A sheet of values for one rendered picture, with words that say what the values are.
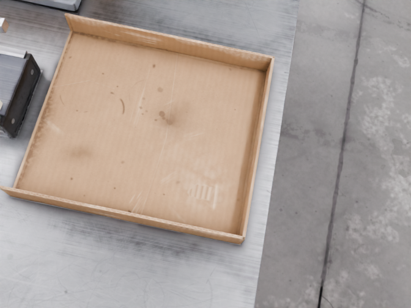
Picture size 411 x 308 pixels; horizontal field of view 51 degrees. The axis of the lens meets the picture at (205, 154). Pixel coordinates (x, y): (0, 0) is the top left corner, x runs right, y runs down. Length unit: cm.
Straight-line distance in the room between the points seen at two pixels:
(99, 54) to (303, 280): 102
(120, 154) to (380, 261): 111
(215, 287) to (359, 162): 111
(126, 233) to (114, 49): 27
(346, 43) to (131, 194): 137
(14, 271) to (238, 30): 46
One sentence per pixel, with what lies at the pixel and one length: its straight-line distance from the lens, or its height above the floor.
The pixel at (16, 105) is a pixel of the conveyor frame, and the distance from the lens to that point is 62.
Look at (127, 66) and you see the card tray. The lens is 64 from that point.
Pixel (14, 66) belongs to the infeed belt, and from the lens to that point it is 62.
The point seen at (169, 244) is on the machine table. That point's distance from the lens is 56.
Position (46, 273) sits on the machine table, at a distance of 57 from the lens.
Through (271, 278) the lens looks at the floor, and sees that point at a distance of 142.
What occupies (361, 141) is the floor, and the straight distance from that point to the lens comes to 163.
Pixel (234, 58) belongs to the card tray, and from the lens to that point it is 64.
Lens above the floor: 138
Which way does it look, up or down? 70 degrees down
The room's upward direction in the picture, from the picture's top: 11 degrees clockwise
